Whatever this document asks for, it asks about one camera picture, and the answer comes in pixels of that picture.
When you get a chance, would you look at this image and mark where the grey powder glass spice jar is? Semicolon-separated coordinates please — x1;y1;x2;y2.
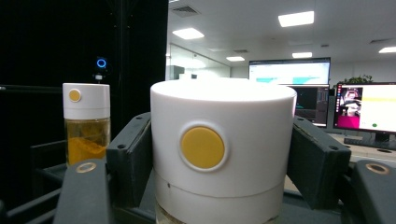
149;77;298;224

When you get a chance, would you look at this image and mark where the black metal shelf rack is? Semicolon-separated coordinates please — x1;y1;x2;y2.
0;84;68;218

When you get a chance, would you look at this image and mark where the computer monitor with pink window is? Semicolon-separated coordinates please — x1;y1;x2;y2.
332;82;396;150

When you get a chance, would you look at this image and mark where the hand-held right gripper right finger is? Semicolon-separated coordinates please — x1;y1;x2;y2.
286;115;352;210

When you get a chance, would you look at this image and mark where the black keyboard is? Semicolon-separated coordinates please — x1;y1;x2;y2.
343;136;376;147

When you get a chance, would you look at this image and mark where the black camera with blue ring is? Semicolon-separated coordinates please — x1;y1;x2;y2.
92;55;109;82

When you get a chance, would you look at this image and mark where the ceiling air vent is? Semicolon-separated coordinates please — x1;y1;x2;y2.
171;5;200;18

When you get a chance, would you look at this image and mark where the green potted plant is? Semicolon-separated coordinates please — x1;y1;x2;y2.
333;74;374;91

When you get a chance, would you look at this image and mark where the wide computer monitor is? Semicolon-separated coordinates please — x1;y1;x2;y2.
247;57;332;86

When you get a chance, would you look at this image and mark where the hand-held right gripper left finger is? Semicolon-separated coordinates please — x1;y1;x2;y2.
106;112;154;208

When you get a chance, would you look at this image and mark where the dark screen computer monitor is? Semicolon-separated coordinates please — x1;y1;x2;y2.
291;84;331;128

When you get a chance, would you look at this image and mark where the yellow powder glass spice jar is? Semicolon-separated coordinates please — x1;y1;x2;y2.
62;82;111;167

